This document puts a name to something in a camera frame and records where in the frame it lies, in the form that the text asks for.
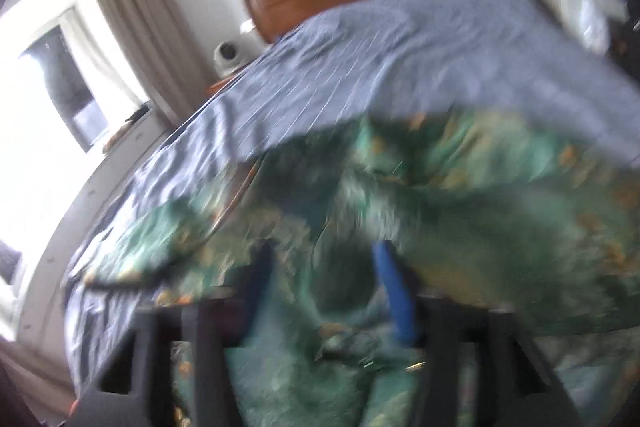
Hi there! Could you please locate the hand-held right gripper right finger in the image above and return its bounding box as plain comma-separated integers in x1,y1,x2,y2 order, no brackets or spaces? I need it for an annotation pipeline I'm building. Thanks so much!
372,241,588,427

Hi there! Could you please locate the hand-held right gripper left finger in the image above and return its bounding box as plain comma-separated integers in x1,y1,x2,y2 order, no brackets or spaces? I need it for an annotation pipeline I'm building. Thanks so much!
98,241,275,427

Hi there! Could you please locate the green floral garment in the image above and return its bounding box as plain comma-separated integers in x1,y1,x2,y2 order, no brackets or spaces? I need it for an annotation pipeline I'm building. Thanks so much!
82,109,640,427

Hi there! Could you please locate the blue checked bed sheet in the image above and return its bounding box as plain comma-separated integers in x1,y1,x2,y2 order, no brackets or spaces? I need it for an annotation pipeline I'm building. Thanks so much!
62,0,640,388

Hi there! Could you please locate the small white round device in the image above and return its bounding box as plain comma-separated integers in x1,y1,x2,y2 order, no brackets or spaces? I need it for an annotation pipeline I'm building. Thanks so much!
214,41,247,75

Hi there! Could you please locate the window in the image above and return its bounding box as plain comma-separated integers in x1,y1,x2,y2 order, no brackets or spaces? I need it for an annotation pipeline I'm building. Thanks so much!
0,7,151,152

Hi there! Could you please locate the beige curtain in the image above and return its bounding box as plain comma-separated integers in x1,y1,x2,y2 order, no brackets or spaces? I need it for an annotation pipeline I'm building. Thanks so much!
82,0,216,122

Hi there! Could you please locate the white plastic bag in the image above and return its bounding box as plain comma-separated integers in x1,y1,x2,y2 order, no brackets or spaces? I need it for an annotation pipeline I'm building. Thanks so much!
575,0,612,55

